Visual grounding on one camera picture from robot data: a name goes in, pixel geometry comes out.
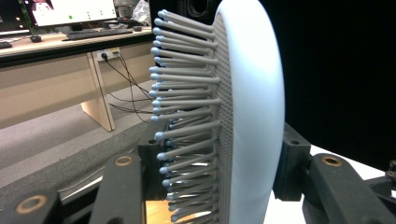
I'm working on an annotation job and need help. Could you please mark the light blue hairbrush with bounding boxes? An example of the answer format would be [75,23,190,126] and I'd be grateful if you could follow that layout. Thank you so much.
[148,0,286,224]

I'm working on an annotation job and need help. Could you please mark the white power socket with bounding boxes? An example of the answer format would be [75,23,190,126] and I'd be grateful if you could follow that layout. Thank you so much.
[95,47,121,62]

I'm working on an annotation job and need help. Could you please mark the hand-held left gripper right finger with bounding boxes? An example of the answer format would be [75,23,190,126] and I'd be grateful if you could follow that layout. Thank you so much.
[273,122,313,202]

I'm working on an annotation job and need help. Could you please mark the computer monitor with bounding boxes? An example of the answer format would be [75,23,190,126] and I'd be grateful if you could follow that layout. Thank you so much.
[22,0,119,28]
[0,0,32,33]

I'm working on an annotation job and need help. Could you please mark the black cable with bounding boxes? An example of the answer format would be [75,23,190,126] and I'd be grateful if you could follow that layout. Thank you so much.
[101,53,153,102]
[114,50,152,124]

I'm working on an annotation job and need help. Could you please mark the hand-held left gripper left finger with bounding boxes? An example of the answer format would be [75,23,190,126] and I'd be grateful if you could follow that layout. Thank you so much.
[137,120,171,201]

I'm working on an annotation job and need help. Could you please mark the black curtain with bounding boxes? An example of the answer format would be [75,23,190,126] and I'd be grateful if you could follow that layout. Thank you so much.
[260,0,396,173]

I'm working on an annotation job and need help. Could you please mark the beige wooden desk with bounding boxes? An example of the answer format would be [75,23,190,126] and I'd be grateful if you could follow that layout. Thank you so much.
[0,26,157,133]

